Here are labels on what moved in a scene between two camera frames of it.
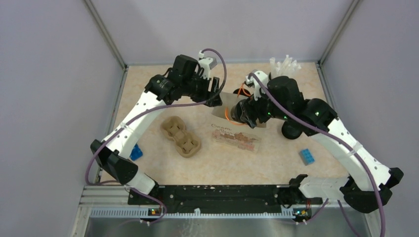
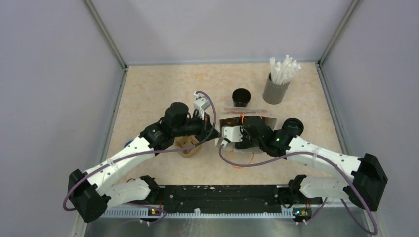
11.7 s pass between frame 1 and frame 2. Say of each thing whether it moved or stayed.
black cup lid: stayed
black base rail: stayed
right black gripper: moved
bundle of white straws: stayed
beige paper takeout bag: moved
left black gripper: moved
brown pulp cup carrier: stayed
